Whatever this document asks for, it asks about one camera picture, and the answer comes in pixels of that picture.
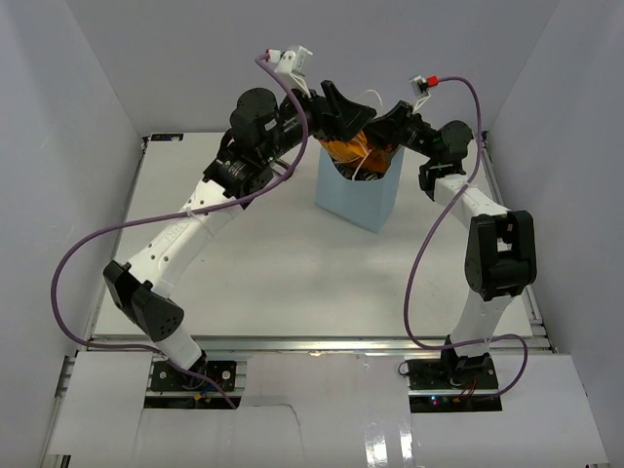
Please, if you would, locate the aluminium table frame rail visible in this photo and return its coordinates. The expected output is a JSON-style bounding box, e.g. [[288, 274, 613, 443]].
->
[[91, 334, 551, 354]]

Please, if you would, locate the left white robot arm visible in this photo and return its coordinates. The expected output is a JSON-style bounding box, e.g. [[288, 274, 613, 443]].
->
[[103, 80, 376, 389]]

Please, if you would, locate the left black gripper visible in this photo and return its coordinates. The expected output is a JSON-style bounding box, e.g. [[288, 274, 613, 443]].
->
[[259, 78, 375, 164]]

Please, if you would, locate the left corner label sticker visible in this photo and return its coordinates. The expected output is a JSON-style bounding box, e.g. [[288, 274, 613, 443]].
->
[[149, 133, 184, 141]]

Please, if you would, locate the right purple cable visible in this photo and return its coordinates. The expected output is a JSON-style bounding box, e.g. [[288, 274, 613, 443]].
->
[[404, 75, 529, 402]]

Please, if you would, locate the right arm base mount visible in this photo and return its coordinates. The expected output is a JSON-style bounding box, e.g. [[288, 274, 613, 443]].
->
[[397, 359, 503, 414]]

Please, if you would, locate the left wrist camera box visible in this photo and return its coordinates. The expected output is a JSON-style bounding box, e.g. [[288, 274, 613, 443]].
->
[[266, 45, 314, 96]]

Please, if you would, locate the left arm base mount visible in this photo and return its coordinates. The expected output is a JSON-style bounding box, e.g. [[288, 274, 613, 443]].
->
[[146, 360, 240, 410]]

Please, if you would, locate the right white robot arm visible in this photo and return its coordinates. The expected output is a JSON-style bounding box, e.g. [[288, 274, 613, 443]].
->
[[364, 101, 537, 389]]

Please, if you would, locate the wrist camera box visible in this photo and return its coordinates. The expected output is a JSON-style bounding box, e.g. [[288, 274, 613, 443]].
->
[[409, 75, 437, 114], [266, 45, 314, 96]]

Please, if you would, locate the orange chips bag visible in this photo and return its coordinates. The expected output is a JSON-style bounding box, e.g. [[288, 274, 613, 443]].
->
[[319, 132, 393, 175]]

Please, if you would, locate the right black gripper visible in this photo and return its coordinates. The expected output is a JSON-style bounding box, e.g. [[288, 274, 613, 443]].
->
[[358, 100, 441, 162]]

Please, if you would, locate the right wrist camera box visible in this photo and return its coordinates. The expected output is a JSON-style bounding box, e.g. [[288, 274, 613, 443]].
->
[[409, 75, 437, 114]]

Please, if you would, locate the light blue paper bag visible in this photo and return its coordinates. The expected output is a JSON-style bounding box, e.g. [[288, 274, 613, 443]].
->
[[315, 146, 405, 233]]

